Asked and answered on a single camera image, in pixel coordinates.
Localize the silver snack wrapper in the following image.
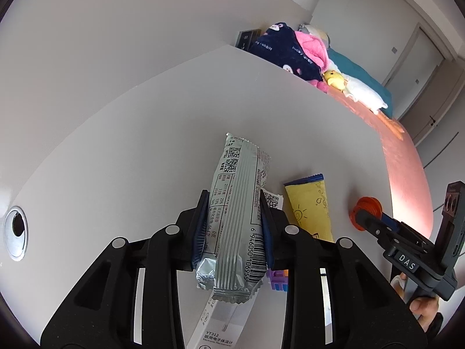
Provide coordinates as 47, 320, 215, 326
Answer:
195, 133, 271, 304

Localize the silver desk cable grommet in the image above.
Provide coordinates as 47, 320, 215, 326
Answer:
3, 206, 29, 261

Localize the navy printed blanket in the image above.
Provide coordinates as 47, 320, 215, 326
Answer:
248, 22, 324, 82

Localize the yellow duck plush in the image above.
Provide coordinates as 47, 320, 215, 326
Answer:
323, 70, 347, 91

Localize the white goose plush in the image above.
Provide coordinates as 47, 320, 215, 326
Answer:
329, 63, 405, 140

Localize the white thermometer box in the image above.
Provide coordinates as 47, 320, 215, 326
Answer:
187, 291, 242, 349

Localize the pink fleece cloth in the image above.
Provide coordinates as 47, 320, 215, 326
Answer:
294, 31, 330, 91

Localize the black device box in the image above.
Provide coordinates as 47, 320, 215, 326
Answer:
237, 28, 262, 51

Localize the yellow snack packet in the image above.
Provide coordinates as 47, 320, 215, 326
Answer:
284, 174, 335, 243

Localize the white paper label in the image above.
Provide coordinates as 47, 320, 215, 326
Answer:
263, 190, 284, 211

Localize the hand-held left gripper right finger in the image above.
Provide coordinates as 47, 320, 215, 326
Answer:
259, 204, 426, 349

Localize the purple toy block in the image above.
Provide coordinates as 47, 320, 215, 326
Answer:
268, 269, 290, 293

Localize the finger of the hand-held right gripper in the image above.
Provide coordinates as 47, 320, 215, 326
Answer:
354, 209, 392, 248
380, 214, 429, 248

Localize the orange ribbed bottle cap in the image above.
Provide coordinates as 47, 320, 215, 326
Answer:
350, 196, 383, 232

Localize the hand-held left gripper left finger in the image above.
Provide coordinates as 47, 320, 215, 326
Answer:
40, 189, 211, 349

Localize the person's right hand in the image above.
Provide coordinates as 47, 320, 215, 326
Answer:
390, 273, 442, 331

